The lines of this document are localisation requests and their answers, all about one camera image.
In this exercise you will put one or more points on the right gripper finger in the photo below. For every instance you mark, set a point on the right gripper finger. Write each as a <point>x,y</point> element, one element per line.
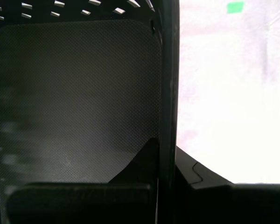
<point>84,203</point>
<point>224,205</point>

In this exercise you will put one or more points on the black perforated plastic basket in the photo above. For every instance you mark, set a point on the black perforated plastic basket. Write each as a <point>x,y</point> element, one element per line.
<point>79,81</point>

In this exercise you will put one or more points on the small green tape mark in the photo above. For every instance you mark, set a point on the small green tape mark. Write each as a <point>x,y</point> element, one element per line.
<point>235,7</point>

